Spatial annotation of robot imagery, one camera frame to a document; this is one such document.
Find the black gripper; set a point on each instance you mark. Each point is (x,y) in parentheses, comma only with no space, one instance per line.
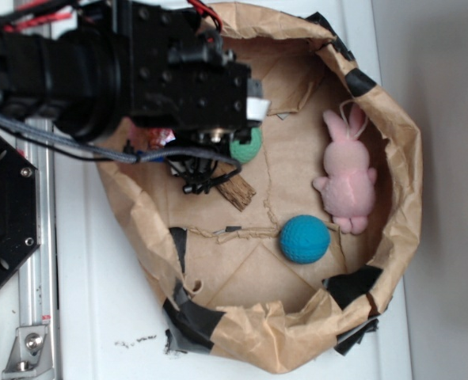
(180,75)

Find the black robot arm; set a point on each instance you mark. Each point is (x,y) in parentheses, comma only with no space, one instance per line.
(86,66)

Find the green textured ball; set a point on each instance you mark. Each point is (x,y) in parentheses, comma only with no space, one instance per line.
(246,152)

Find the brown wood piece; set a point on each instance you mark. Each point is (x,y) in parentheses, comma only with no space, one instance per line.
(238,192)

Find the pink plush bunny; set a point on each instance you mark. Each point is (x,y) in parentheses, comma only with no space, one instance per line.
(348,188)

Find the blue textured ball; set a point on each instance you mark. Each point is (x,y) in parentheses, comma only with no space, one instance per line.
(304,239)

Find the brown paper bag tray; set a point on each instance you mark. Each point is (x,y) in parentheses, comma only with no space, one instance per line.
(219,274)

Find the white plastic cooler lid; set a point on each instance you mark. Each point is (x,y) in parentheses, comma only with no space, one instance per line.
(111,323)

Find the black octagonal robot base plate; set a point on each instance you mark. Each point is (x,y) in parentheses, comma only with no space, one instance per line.
(18,210)

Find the aluminium extrusion rail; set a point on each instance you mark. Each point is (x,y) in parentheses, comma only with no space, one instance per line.
(35,353)

